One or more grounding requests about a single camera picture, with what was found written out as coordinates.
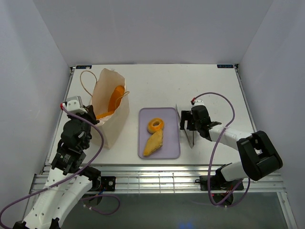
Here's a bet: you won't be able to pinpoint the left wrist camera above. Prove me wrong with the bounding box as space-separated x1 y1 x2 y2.
60 96 88 114

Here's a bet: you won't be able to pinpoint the triangular turnover pastry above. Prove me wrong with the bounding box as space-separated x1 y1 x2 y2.
143 130 163 156

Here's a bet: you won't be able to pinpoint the lilac plastic tray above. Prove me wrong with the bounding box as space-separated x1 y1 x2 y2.
138 107 181 160

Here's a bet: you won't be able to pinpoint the base motor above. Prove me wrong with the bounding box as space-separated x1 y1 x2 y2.
96 176 116 192
194 175 244 191

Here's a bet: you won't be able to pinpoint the right base motor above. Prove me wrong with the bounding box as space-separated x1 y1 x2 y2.
194 175 244 191

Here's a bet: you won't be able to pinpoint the right table label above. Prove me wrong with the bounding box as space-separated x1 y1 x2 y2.
217 64 234 69

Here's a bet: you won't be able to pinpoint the long oval orange bread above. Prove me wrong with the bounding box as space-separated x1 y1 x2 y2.
96 85 126 119

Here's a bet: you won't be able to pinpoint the sesame ring bread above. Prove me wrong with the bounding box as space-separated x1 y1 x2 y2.
147 118 164 134

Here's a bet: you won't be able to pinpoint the metal serving tongs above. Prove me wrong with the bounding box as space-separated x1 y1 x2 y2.
175 104 195 149

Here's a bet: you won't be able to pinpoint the table label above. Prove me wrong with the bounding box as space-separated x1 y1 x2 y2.
76 65 92 69
217 64 234 69

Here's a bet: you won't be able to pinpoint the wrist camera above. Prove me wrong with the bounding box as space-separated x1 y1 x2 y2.
191 98 204 107
60 96 88 114

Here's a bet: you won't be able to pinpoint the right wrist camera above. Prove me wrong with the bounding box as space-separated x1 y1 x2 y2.
191 98 204 107

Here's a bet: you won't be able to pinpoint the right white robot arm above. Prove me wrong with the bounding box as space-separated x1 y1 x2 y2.
180 105 283 190

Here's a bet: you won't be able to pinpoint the cream paper bag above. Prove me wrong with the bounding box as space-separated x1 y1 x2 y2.
80 68 130 149

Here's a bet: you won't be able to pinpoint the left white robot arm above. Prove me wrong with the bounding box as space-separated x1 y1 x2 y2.
13 101 101 229

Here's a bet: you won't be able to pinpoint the left table label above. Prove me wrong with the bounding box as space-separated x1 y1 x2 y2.
76 65 92 69

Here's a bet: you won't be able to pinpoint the aluminium rail frame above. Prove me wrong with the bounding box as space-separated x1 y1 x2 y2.
30 165 286 194

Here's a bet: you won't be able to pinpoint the left base motor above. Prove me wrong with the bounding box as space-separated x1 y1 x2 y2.
96 176 116 192

